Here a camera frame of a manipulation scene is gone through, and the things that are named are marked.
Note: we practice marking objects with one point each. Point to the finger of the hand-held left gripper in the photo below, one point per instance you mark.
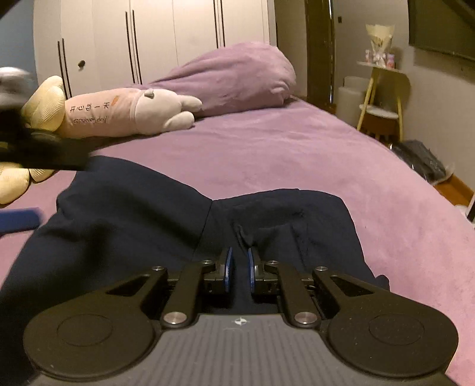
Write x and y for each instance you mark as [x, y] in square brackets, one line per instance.
[48, 154]
[20, 219]

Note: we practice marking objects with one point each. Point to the wrapped flower bouquet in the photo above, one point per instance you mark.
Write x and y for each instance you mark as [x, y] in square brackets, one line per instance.
[378, 39]

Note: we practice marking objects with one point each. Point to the small pink ornament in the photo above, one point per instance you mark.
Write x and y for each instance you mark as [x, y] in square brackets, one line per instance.
[390, 61]

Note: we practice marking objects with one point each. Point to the cream plush toy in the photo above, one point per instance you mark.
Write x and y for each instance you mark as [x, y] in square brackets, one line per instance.
[44, 104]

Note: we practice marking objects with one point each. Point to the white cylindrical appliance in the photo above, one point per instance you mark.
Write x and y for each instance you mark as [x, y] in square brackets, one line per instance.
[350, 96]

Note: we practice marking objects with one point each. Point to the dark grey bag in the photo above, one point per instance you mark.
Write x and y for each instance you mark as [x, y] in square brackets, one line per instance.
[419, 159]

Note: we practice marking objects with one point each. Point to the black wall television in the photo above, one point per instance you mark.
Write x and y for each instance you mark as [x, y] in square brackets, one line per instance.
[445, 22]

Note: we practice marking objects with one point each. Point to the bed with purple sheet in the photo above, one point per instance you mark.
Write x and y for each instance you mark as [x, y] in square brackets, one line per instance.
[297, 156]

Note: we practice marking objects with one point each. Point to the pink plush pillow toy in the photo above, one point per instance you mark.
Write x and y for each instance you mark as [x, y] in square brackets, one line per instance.
[111, 115]

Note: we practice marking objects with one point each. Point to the dark wooden post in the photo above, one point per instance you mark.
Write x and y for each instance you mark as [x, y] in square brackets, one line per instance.
[321, 55]

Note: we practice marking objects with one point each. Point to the navy blue garment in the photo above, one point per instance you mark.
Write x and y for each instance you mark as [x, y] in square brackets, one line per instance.
[130, 222]

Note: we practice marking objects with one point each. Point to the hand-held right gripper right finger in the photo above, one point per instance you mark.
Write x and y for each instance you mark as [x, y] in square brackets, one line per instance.
[252, 271]

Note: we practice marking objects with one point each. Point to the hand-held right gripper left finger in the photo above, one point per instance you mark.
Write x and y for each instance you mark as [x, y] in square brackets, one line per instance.
[228, 271]

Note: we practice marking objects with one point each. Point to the yellow side table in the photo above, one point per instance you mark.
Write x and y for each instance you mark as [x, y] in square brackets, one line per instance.
[378, 110]

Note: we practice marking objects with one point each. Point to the white wardrobe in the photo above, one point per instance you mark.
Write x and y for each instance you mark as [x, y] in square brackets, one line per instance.
[167, 33]

